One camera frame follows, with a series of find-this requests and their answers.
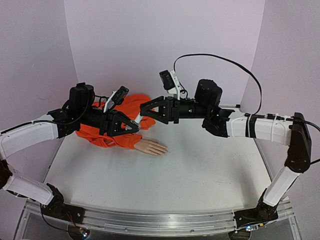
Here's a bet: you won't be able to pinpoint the orange sweatshirt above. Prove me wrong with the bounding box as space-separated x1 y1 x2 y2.
75 94 151 150

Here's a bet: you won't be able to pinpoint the mannequin hand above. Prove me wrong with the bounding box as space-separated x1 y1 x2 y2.
134 138 168 156

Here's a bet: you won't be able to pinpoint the clear nail polish bottle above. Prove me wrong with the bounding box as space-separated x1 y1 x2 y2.
125 114 143 130

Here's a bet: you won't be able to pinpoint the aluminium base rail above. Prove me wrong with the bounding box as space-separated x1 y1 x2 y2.
14 198 301 240

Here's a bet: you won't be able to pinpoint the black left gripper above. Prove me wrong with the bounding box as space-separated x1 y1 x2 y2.
79 107 141 137

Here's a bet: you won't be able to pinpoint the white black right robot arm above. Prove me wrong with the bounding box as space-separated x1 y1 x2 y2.
135 79 312 230

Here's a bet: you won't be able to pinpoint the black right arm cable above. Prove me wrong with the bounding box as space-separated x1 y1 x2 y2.
173 53 320 166

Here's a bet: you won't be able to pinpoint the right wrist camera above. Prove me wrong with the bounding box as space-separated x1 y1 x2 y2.
159 70 188 100

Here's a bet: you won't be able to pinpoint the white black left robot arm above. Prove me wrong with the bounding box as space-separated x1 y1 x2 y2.
0 82 142 223

